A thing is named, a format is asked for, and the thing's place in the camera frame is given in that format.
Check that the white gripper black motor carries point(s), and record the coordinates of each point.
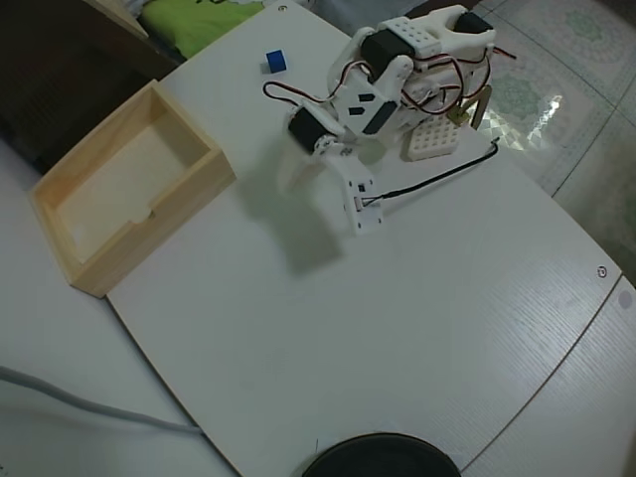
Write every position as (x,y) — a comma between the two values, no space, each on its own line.
(323,147)

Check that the small blue cube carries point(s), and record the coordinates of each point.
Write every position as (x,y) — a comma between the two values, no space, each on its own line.
(274,60)

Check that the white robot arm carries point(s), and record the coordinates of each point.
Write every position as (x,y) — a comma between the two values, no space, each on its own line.
(412,35)

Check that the light wooden open box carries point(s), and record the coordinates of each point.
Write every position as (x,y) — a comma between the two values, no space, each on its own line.
(149,238)

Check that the bright green cloth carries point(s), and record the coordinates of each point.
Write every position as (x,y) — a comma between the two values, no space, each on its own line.
(199,25)

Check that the brass and wood clamp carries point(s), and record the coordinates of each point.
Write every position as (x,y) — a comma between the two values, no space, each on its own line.
(459,117)

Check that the dark brown wooden furniture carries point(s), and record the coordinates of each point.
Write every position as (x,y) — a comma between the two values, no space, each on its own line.
(59,74)

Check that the black round object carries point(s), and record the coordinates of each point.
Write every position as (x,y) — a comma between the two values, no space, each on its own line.
(382,457)

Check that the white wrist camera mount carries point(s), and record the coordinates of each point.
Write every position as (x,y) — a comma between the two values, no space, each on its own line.
(363,208)

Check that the white perforated base plate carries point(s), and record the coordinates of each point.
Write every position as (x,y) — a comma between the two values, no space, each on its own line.
(429,139)

